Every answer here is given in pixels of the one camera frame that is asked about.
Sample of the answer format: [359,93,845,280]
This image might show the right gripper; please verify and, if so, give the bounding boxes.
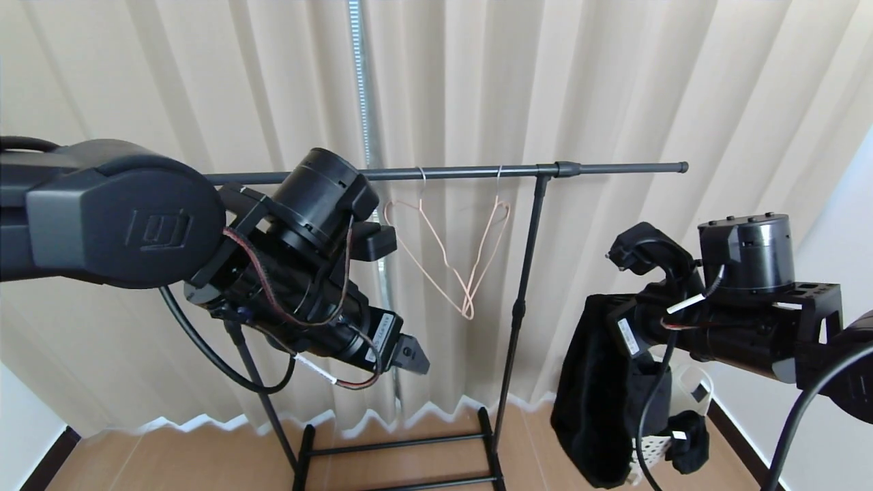
[606,293,800,381]

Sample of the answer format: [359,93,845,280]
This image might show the black clothes rack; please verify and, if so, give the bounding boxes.
[205,161,690,491]

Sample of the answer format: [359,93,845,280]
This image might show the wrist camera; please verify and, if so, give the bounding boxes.
[606,222,705,301]
[344,220,399,264]

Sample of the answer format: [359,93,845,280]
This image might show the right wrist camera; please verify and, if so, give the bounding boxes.
[606,222,705,301]

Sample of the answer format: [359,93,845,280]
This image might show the pink clothes hanger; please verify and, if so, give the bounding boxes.
[383,167,475,320]
[460,166,512,320]

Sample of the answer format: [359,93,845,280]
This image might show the black shorts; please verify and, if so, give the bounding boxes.
[550,293,676,489]

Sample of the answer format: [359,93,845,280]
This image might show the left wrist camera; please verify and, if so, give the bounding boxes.
[344,220,399,264]

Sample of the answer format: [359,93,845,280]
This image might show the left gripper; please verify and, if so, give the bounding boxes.
[188,263,404,374]

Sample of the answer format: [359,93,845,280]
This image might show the black cable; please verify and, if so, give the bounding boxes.
[636,333,679,491]
[760,341,873,491]
[158,285,297,395]

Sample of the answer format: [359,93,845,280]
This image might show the white laundry basket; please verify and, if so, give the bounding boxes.
[627,363,715,486]

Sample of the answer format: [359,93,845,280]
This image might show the beige curtain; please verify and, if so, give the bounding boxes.
[0,0,873,437]

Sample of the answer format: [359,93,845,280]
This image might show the window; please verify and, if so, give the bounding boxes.
[348,0,404,410]

